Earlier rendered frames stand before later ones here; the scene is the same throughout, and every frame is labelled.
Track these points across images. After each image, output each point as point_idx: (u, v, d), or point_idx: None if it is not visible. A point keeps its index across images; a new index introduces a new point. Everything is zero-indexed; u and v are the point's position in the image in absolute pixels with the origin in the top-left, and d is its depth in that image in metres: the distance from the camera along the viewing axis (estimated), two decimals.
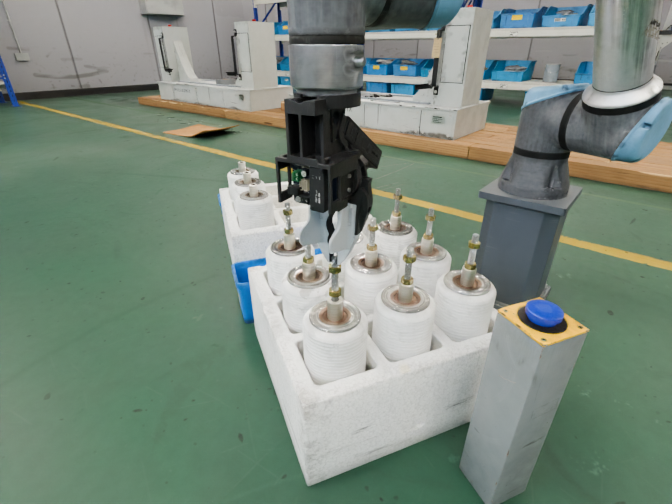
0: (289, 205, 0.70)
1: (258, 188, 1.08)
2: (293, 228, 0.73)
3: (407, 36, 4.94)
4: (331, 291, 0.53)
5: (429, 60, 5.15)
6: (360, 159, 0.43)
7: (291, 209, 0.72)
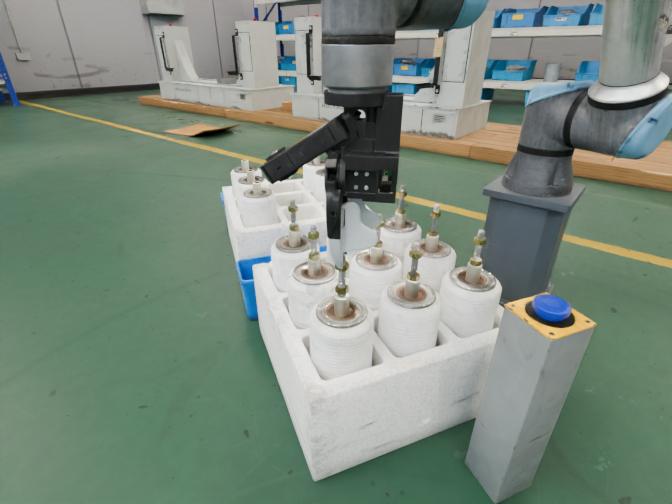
0: (294, 201, 0.70)
1: (261, 186, 1.08)
2: (298, 225, 0.73)
3: (408, 36, 4.94)
4: (336, 287, 0.53)
5: (430, 60, 5.15)
6: None
7: (297, 206, 0.72)
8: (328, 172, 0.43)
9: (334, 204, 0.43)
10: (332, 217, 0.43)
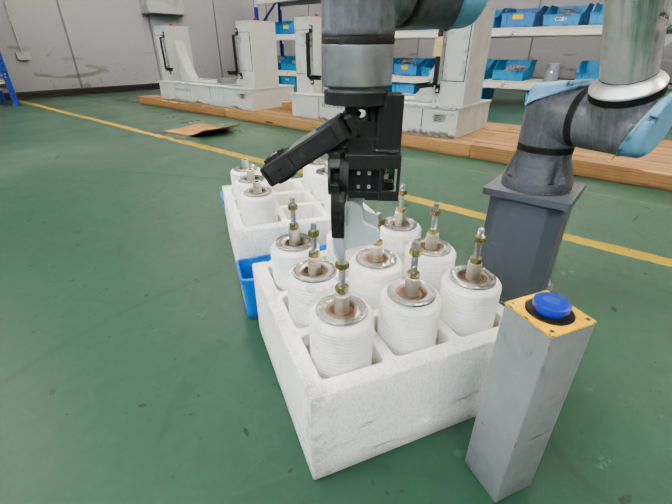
0: (294, 200, 0.70)
1: (261, 185, 1.08)
2: (298, 224, 0.73)
3: (408, 35, 4.94)
4: None
5: (430, 59, 5.15)
6: None
7: (296, 204, 0.72)
8: (330, 172, 0.43)
9: (339, 206, 0.43)
10: (337, 218, 0.44)
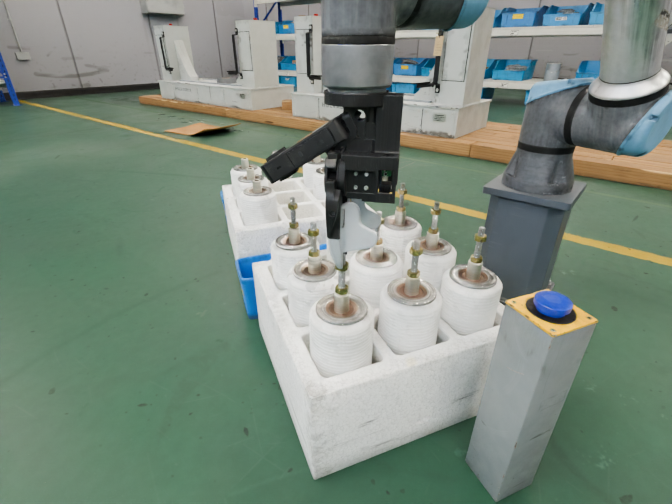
0: (294, 199, 0.70)
1: (261, 184, 1.08)
2: (298, 223, 0.73)
3: (408, 35, 4.94)
4: (346, 284, 0.54)
5: (430, 59, 5.15)
6: None
7: (296, 203, 0.71)
8: (328, 172, 0.43)
9: (333, 204, 0.43)
10: (331, 217, 0.43)
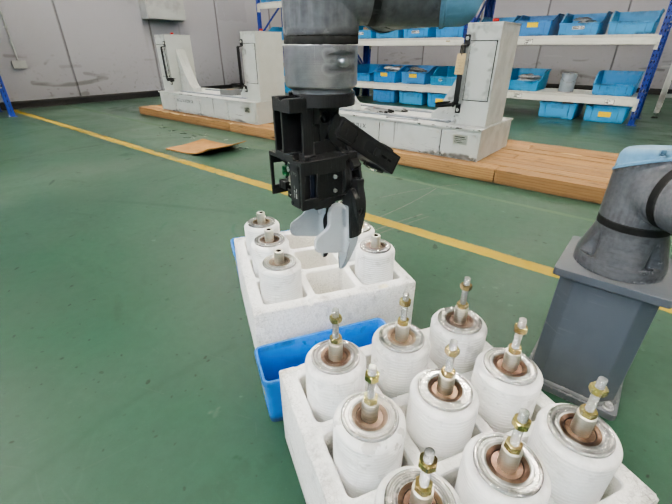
0: (338, 311, 0.55)
1: (281, 248, 0.93)
2: (341, 337, 0.57)
3: (416, 43, 4.79)
4: (415, 479, 0.39)
5: (439, 67, 5.00)
6: (351, 161, 0.42)
7: (340, 315, 0.56)
8: None
9: None
10: None
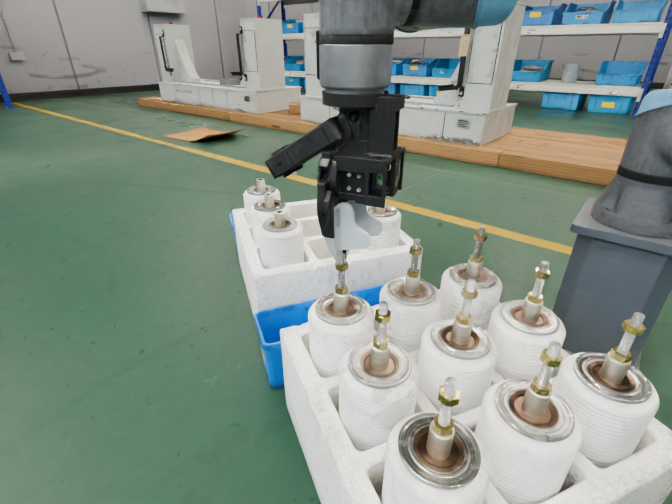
0: None
1: None
2: (336, 288, 0.53)
3: (418, 34, 4.74)
4: (434, 418, 0.34)
5: (440, 59, 4.96)
6: None
7: (341, 267, 0.51)
8: (322, 171, 0.43)
9: (324, 205, 0.43)
10: (323, 217, 0.44)
